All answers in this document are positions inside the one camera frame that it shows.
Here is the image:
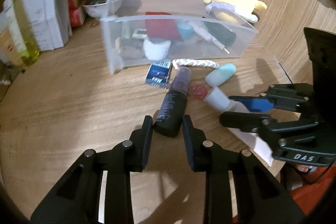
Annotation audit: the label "pink sachet packet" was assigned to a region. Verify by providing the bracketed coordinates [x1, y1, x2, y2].
[229, 128, 273, 166]

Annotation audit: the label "white pink cream tube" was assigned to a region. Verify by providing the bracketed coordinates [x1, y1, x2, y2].
[189, 85, 249, 113]

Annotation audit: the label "mint green oval case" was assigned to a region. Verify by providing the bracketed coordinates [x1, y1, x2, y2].
[205, 64, 236, 87]

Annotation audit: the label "dark green dropper bottle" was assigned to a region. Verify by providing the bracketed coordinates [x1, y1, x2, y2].
[205, 22, 237, 47]

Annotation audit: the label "dark purple cosmetic tube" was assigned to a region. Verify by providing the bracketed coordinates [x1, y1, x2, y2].
[153, 67, 191, 138]

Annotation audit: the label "pink white braided hair tie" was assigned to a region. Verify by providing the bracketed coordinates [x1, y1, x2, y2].
[171, 58, 220, 70]

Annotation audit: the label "white pen applicator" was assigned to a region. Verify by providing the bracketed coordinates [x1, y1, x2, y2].
[188, 21, 230, 54]

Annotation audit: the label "blue small box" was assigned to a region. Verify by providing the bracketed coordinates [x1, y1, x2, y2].
[145, 61, 171, 88]

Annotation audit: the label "teal tape roll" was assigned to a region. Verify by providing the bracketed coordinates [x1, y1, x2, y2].
[176, 21, 194, 40]

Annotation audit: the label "red packet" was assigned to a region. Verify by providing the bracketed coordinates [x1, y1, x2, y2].
[145, 19, 183, 42]

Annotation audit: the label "clear plastic storage bin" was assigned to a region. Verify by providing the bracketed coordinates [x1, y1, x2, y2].
[100, 0, 258, 73]

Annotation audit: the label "white bowl with trinkets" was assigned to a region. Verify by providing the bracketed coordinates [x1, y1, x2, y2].
[83, 0, 123, 20]

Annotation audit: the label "yellow green spray bottle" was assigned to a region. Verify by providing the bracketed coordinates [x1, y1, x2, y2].
[3, 0, 40, 67]

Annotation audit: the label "red small boxes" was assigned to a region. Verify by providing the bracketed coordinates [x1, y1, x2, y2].
[68, 0, 85, 28]

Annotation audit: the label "white paper box stack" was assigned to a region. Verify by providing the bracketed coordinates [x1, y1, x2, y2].
[21, 0, 72, 52]

